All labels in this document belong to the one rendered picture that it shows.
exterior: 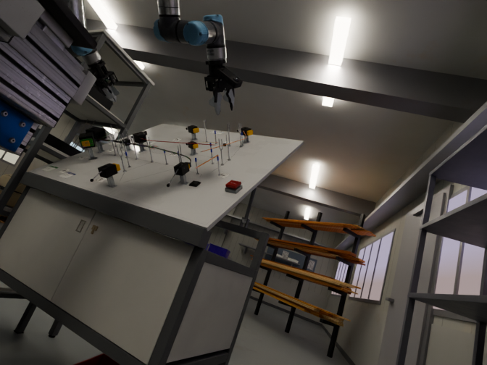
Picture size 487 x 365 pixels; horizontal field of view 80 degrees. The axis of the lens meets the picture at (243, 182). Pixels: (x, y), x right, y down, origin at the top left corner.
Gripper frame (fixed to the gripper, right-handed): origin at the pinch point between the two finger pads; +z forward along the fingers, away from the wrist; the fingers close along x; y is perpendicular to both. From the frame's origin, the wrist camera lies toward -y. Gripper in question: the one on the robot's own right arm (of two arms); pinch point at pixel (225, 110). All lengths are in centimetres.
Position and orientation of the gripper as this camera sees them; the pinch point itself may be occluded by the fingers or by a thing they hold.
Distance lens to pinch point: 126.4
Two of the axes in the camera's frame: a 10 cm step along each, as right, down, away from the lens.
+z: 0.7, 8.9, 4.6
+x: -6.6, 3.9, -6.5
